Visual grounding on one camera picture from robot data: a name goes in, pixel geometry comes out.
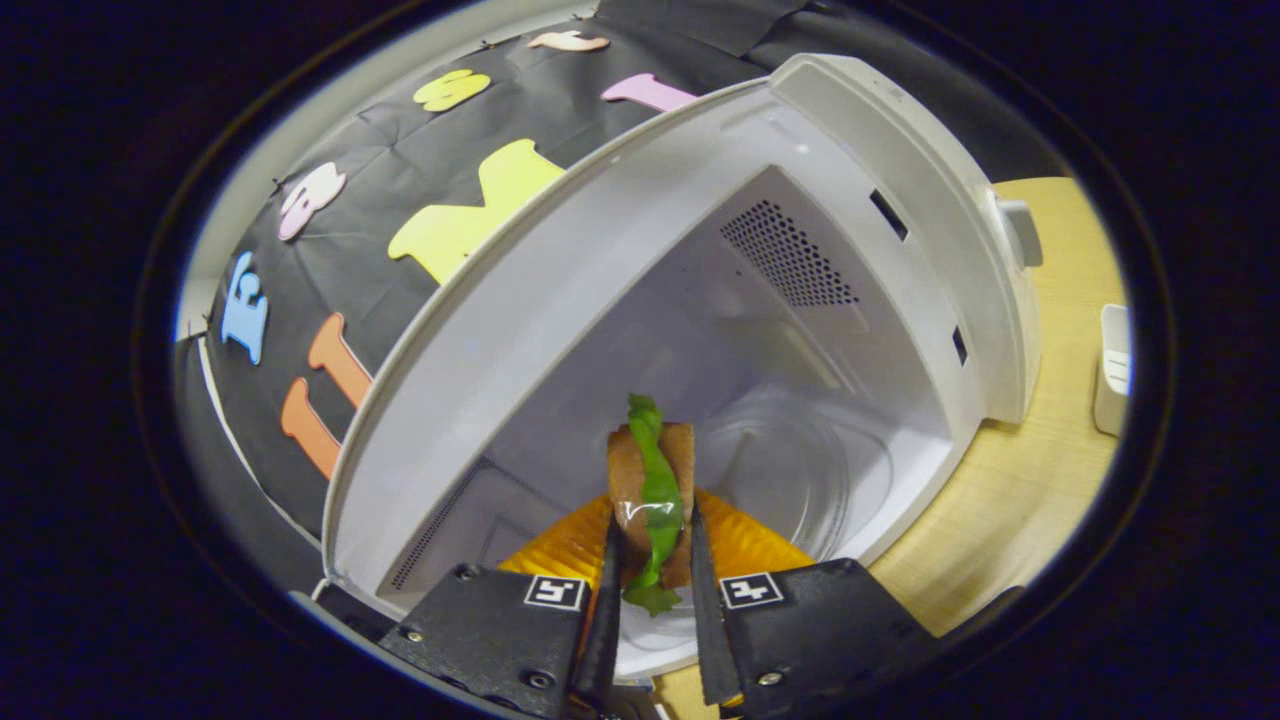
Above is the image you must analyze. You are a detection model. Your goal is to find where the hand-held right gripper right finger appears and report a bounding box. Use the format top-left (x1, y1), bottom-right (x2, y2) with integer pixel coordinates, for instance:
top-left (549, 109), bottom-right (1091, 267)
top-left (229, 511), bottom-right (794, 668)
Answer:
top-left (688, 488), bottom-right (943, 720)

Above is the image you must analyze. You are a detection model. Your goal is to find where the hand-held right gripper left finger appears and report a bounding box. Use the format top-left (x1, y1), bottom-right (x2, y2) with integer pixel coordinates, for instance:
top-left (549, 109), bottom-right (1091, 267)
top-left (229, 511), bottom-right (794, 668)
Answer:
top-left (378, 495), bottom-right (627, 720)

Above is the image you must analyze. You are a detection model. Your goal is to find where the sandwich with lettuce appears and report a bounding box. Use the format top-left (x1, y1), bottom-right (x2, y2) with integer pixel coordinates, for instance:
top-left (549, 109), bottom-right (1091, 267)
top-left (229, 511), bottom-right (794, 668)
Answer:
top-left (606, 393), bottom-right (699, 618)

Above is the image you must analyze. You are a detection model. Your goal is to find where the white microwave oven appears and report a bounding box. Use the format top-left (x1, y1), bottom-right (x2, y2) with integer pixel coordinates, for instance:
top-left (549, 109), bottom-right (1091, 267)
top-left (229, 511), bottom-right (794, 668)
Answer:
top-left (318, 52), bottom-right (1047, 683)

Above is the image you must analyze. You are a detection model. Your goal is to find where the glass turntable plate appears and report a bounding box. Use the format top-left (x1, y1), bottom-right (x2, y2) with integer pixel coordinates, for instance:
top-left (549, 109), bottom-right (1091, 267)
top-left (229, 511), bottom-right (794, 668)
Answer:
top-left (690, 383), bottom-right (898, 563)

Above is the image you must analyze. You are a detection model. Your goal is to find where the white rectangular tray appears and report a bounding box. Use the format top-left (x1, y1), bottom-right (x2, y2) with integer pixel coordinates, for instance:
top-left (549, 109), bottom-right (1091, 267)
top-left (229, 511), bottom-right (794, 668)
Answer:
top-left (1092, 303), bottom-right (1134, 439)

